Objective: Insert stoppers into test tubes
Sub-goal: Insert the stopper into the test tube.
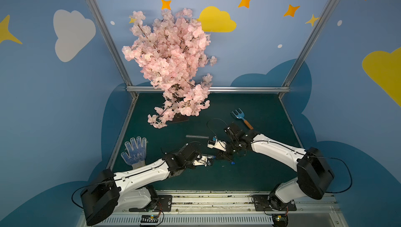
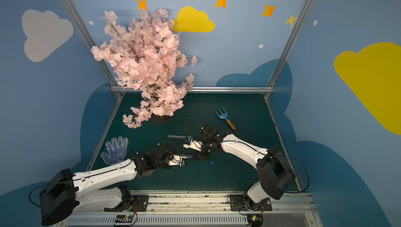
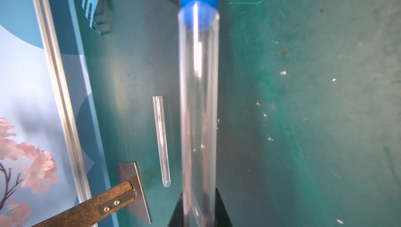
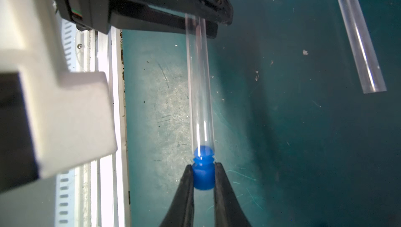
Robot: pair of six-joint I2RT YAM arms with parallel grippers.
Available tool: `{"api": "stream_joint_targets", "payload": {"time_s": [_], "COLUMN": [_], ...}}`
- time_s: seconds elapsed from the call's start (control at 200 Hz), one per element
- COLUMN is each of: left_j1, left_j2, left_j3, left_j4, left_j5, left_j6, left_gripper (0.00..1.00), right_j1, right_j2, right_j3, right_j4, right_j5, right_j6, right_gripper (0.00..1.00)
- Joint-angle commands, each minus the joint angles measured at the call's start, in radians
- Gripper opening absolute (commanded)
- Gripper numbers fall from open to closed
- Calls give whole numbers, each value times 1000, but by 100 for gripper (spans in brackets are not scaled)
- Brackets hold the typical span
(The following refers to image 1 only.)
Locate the blue dotted work glove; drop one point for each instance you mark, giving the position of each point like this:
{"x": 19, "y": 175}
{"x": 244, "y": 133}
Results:
{"x": 135, "y": 151}

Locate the pink cherry blossom tree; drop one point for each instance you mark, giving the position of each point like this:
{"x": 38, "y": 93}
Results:
{"x": 169, "y": 53}

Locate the aluminium frame post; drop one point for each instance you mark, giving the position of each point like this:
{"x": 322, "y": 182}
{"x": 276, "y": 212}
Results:
{"x": 317, "y": 29}
{"x": 93, "y": 6}

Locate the left controller board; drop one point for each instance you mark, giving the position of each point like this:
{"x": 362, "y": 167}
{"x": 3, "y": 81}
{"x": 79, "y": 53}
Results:
{"x": 151, "y": 220}

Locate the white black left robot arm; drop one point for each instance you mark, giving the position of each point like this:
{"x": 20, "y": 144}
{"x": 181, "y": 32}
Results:
{"x": 110, "y": 192}

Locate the dark tree base plate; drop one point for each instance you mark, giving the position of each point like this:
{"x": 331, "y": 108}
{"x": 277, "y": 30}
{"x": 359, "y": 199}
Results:
{"x": 178, "y": 118}

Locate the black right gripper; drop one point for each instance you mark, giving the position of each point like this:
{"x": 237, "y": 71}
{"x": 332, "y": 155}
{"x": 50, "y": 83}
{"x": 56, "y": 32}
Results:
{"x": 231, "y": 147}

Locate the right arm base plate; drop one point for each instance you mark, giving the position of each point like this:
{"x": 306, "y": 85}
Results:
{"x": 265, "y": 203}

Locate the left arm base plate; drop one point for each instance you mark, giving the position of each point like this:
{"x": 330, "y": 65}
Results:
{"x": 162, "y": 203}

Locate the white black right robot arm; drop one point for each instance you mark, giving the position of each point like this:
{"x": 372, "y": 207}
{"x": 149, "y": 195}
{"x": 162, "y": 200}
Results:
{"x": 314, "y": 174}

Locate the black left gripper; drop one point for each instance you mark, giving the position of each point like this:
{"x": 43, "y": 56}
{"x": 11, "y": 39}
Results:
{"x": 194, "y": 156}

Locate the aluminium front rail base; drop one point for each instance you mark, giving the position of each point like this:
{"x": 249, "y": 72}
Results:
{"x": 231, "y": 209}

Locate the aluminium frame post left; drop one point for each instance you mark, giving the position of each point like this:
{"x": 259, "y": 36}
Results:
{"x": 93, "y": 6}

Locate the aluminium frame post right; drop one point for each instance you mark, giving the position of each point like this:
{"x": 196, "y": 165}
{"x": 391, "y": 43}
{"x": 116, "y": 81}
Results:
{"x": 317, "y": 29}

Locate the right controller board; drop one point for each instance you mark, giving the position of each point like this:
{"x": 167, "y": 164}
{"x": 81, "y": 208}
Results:
{"x": 280, "y": 220}

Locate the controller board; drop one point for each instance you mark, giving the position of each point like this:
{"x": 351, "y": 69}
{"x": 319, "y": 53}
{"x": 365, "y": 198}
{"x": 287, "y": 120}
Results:
{"x": 280, "y": 220}
{"x": 151, "y": 220}

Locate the blue toy garden fork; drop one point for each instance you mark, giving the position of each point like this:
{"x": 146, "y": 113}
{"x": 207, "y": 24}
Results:
{"x": 239, "y": 114}

